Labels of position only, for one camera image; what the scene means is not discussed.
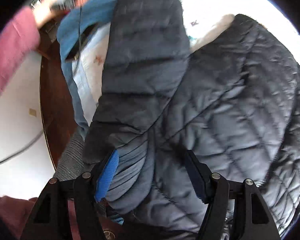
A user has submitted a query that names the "black quilted puffer jacket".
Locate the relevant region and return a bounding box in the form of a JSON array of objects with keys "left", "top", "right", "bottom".
[{"left": 83, "top": 0, "right": 300, "bottom": 239}]

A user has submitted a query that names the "blue bed cover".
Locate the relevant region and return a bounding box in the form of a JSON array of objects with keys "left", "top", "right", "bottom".
[{"left": 57, "top": 0, "right": 117, "bottom": 137}]

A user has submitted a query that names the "maroon coat torso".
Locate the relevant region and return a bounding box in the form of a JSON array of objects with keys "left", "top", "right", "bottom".
[{"left": 0, "top": 196, "right": 125, "bottom": 239}]

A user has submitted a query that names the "white patterned muslin blanket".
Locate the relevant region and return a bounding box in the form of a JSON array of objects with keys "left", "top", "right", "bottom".
[{"left": 74, "top": 0, "right": 300, "bottom": 123}]

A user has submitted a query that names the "dark wooden bed frame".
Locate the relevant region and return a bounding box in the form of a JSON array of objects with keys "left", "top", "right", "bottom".
[{"left": 37, "top": 16, "right": 77, "bottom": 167}]

